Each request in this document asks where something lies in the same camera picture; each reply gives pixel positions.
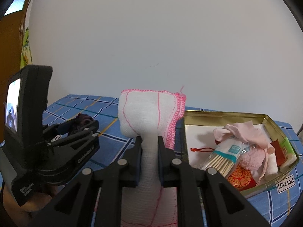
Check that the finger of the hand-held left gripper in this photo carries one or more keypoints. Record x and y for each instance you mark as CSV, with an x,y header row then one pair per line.
x,y
62,127
80,132

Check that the red felt piece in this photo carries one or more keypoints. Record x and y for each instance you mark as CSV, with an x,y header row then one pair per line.
x,y
278,153

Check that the dark fluffy object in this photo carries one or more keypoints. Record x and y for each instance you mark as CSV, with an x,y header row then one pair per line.
x,y
82,119

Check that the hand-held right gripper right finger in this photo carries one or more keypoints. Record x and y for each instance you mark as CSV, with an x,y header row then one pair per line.
x,y
162,165

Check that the white cloth with pink edging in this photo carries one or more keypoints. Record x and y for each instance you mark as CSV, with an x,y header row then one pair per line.
x,y
146,118

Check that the cotton swab packet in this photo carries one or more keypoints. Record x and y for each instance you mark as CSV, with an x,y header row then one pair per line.
x,y
227,152

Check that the white printed label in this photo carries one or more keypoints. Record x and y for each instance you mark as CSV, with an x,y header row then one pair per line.
x,y
285,184

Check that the green tissue packet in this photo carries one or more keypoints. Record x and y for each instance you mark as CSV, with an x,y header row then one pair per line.
x,y
287,146

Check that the door transom window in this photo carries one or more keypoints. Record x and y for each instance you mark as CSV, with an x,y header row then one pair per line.
x,y
15,3

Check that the wooden door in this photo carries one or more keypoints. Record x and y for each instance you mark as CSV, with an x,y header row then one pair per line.
x,y
11,40

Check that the person's left hand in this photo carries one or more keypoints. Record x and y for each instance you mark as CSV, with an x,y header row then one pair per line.
x,y
14,205

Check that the blue plaid bed sheet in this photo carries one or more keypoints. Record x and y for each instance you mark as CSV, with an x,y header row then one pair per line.
x,y
106,144

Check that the gold tin box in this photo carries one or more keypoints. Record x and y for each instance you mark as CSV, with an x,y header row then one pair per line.
x,y
260,188

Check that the pink fluffy pompom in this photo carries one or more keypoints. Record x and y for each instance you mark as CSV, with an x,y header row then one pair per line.
x,y
251,162

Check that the white gauze roll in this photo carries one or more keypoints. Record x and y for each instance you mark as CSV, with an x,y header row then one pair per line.
x,y
271,166

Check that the green yellow hanging cloth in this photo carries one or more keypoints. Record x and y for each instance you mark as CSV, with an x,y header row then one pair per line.
x,y
27,49

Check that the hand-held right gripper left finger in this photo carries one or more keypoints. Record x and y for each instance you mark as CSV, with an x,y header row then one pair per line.
x,y
135,163

